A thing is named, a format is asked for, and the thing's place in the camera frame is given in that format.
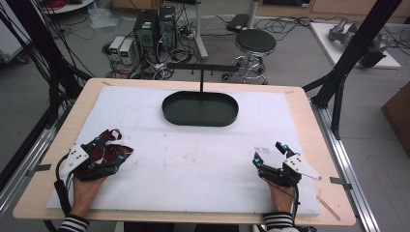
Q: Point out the round white table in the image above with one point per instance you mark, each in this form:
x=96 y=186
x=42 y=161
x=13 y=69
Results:
x=69 y=5

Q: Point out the dark red patterned cloth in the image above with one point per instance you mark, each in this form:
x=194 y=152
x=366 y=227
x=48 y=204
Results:
x=126 y=149

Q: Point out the large black computer tower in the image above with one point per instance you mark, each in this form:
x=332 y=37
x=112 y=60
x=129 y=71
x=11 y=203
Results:
x=145 y=30

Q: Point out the white foam board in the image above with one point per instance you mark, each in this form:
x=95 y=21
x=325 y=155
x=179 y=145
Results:
x=193 y=161

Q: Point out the person's dark trousers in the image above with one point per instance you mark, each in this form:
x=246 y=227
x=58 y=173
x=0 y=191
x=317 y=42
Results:
x=180 y=227

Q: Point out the person's left hand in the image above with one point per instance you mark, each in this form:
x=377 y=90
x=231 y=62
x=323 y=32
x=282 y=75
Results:
x=86 y=193

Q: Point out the black frame post with brace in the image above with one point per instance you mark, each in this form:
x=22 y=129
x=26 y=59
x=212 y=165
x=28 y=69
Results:
x=354 y=48

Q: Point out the brown wooden cabinet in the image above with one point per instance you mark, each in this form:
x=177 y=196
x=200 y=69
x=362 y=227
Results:
x=399 y=116

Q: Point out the white table leg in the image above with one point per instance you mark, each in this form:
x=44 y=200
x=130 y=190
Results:
x=200 y=35

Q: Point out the white power supply unit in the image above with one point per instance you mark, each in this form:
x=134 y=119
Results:
x=127 y=51
x=116 y=46

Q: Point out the white floor platform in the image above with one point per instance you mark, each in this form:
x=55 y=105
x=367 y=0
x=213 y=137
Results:
x=325 y=42

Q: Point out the slim black computer tower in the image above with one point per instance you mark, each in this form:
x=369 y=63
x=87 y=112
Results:
x=167 y=27

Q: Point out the clear plastic bag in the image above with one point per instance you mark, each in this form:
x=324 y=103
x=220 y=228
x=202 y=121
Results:
x=104 y=17

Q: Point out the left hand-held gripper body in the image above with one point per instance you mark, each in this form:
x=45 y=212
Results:
x=96 y=164

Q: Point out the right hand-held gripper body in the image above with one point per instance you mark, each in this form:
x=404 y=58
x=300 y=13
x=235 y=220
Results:
x=283 y=172

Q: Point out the black flat device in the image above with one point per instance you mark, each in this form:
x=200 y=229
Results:
x=238 y=22

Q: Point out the thin wooden stick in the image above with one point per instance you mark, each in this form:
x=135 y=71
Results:
x=328 y=208

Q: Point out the person's right hand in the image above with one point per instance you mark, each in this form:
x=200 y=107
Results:
x=281 y=198

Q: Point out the black round stool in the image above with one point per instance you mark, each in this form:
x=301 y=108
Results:
x=255 y=42

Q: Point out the black hanger stand with tray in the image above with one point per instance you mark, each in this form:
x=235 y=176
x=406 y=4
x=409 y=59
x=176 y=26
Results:
x=199 y=109

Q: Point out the aluminium rail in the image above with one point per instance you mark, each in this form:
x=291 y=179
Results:
x=345 y=161
x=29 y=161

